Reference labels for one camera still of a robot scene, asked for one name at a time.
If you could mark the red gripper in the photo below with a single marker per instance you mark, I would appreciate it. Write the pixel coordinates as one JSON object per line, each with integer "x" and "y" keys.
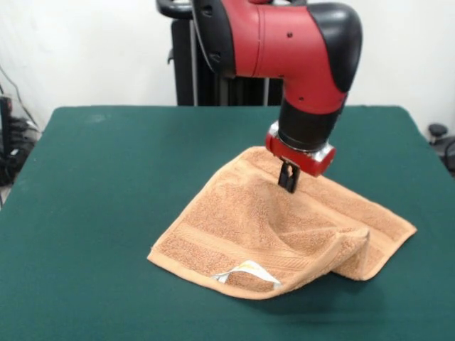
{"x": 302, "y": 161}

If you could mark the tan terry towel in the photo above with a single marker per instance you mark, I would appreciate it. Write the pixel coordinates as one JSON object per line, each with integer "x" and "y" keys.
{"x": 231, "y": 213}

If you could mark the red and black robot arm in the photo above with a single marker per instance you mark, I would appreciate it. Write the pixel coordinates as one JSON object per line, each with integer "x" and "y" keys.
{"x": 284, "y": 42}

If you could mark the black office chair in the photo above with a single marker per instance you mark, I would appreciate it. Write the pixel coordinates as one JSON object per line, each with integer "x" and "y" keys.
{"x": 442, "y": 142}

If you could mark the dark green table cloth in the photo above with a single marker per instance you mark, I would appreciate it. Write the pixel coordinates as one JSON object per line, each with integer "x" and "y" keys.
{"x": 106, "y": 213}

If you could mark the black equipment box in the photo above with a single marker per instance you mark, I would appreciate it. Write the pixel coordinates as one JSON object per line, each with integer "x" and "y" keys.
{"x": 6, "y": 120}

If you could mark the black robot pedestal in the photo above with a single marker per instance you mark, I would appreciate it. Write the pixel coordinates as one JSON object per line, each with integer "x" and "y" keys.
{"x": 183, "y": 71}

